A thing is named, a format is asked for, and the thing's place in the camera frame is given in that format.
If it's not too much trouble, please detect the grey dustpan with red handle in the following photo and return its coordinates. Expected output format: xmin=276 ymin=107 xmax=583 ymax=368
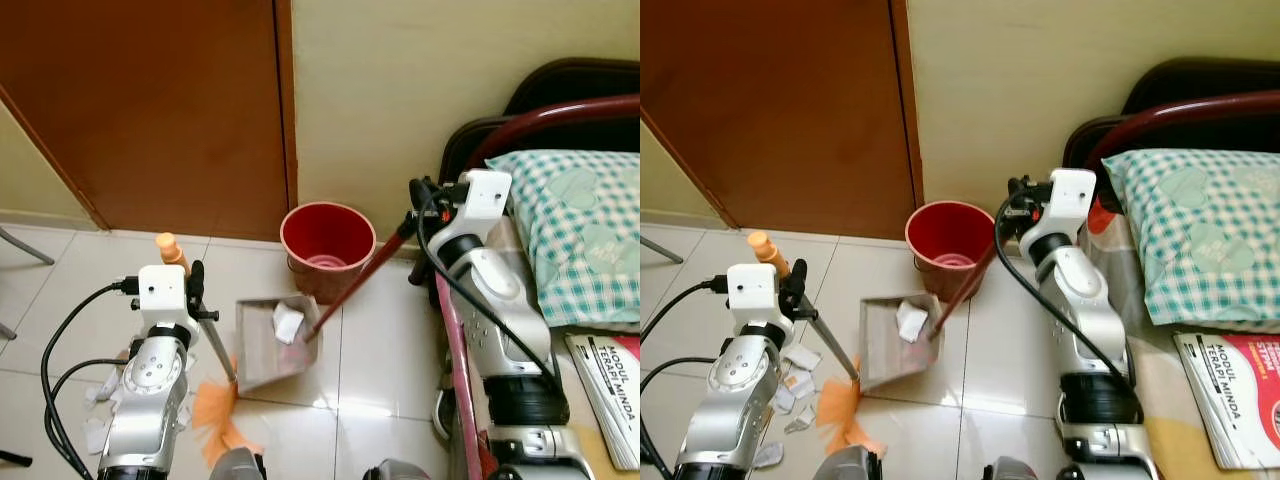
xmin=857 ymin=236 xmax=1005 ymax=393
xmin=235 ymin=210 xmax=420 ymax=394

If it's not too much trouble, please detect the orange bristle broom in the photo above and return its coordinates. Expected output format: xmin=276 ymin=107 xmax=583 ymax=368
xmin=746 ymin=230 xmax=887 ymax=459
xmin=154 ymin=232 xmax=264 ymax=471

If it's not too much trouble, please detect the red plastic bucket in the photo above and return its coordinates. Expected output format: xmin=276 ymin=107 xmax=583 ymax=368
xmin=905 ymin=200 xmax=998 ymax=304
xmin=280 ymin=201 xmax=379 ymax=305

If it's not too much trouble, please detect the grey metal chair leg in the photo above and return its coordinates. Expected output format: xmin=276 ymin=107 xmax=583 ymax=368
xmin=640 ymin=237 xmax=685 ymax=266
xmin=0 ymin=227 xmax=56 ymax=267

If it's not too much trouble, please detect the green checked pillow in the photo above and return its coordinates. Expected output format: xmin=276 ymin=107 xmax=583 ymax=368
xmin=1102 ymin=148 xmax=1280 ymax=329
xmin=487 ymin=149 xmax=641 ymax=329

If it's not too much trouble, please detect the dark red bed headboard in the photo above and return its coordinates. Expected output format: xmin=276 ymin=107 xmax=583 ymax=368
xmin=438 ymin=57 xmax=641 ymax=207
xmin=1062 ymin=57 xmax=1280 ymax=201

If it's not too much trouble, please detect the grey robot left leg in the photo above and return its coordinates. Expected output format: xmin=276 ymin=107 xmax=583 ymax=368
xmin=812 ymin=444 xmax=887 ymax=480
xmin=208 ymin=447 xmax=267 ymax=480

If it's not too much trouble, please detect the grey robot leg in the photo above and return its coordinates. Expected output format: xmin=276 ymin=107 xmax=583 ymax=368
xmin=812 ymin=444 xmax=887 ymax=480
xmin=361 ymin=458 xmax=433 ymax=480
xmin=983 ymin=455 xmax=1043 ymax=480
xmin=208 ymin=447 xmax=267 ymax=480

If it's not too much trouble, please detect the brown wooden door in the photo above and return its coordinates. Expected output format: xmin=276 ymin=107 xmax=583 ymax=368
xmin=0 ymin=0 xmax=299 ymax=242
xmin=640 ymin=0 xmax=926 ymax=242

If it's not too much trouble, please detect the white and red book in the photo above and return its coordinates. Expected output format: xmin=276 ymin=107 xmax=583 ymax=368
xmin=1172 ymin=331 xmax=1280 ymax=471
xmin=564 ymin=332 xmax=641 ymax=472

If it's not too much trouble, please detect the grey robot right leg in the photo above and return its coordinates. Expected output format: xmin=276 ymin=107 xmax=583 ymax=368
xmin=361 ymin=458 xmax=433 ymax=480
xmin=983 ymin=455 xmax=1043 ymax=480

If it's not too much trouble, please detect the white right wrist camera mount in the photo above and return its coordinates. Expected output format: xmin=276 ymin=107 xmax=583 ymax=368
xmin=1040 ymin=168 xmax=1097 ymax=239
xmin=455 ymin=169 xmax=514 ymax=242

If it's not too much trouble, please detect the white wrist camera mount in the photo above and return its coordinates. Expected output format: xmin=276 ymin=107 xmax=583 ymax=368
xmin=727 ymin=263 xmax=782 ymax=328
xmin=137 ymin=265 xmax=189 ymax=328
xmin=1040 ymin=168 xmax=1097 ymax=239
xmin=455 ymin=169 xmax=514 ymax=242

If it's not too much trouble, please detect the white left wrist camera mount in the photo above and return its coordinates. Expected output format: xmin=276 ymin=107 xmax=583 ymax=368
xmin=137 ymin=265 xmax=189 ymax=328
xmin=727 ymin=263 xmax=782 ymax=328

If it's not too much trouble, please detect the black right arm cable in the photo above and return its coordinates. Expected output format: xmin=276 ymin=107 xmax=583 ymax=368
xmin=994 ymin=192 xmax=1079 ymax=349
xmin=414 ymin=184 xmax=563 ymax=393

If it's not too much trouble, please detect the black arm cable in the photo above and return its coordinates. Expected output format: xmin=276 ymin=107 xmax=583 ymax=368
xmin=414 ymin=184 xmax=563 ymax=393
xmin=640 ymin=279 xmax=730 ymax=480
xmin=994 ymin=192 xmax=1079 ymax=349
xmin=40 ymin=281 xmax=142 ymax=480

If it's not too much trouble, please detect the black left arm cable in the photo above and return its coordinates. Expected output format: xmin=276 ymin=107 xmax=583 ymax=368
xmin=40 ymin=281 xmax=142 ymax=480
xmin=640 ymin=279 xmax=730 ymax=480

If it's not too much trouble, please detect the pink bed side rail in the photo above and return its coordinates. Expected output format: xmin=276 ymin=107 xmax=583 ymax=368
xmin=433 ymin=268 xmax=498 ymax=480

